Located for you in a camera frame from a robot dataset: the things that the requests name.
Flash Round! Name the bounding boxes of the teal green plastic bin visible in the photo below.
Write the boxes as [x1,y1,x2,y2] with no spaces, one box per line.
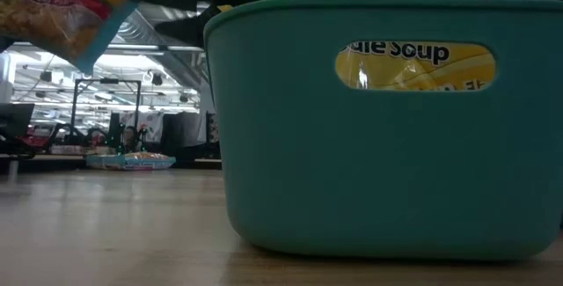
[202,0,563,263]

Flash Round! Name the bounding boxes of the black monitor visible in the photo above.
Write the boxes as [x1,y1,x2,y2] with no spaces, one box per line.
[0,102,36,137]

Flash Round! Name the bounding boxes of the person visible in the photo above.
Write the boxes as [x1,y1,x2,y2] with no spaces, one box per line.
[122,125,140,154]

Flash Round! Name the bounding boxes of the white colourful printed cloth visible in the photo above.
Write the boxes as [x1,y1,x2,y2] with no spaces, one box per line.
[121,110,165,143]

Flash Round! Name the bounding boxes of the black hanging curtain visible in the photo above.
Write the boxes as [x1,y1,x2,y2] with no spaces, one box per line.
[161,110,221,160]

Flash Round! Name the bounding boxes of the long ceiling light beam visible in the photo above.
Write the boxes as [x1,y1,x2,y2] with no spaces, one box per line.
[8,39,208,56]

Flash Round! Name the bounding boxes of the silver ceiling duct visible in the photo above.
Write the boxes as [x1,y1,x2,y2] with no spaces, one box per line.
[112,2,208,93]

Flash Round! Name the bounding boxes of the black metal stand frame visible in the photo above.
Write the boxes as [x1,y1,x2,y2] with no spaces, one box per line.
[69,77,143,146]

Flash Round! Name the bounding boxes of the yellow creamy chicken ramen pack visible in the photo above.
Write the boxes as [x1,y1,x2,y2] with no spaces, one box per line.
[334,40,497,92]

